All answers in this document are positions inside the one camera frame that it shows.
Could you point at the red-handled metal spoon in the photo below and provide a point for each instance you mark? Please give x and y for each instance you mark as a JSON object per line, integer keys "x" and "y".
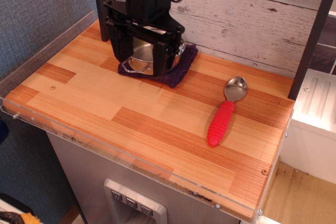
{"x": 235, "y": 90}

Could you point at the yellow object bottom left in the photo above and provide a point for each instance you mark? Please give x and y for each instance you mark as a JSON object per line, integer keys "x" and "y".
{"x": 15, "y": 218}

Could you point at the stainless steel pot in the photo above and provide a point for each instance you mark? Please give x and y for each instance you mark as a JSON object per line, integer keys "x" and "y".
{"x": 141, "y": 62}

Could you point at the clear acrylic table guard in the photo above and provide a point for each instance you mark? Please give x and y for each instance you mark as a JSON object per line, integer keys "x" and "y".
{"x": 166, "y": 140}

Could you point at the white toy sink unit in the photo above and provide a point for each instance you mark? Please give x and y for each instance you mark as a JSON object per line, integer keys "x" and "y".
{"x": 309, "y": 145}

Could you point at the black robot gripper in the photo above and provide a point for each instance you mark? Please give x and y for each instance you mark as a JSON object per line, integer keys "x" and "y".
{"x": 148, "y": 20}

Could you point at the dark right shelf post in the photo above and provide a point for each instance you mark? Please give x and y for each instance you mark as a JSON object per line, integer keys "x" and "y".
{"x": 314, "y": 36}

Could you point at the dark purple cloth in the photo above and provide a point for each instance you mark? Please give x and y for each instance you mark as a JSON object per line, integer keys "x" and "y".
{"x": 175, "y": 76}

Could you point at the silver toy fridge cabinet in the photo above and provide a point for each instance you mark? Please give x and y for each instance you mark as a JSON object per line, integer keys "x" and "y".
{"x": 108, "y": 192}

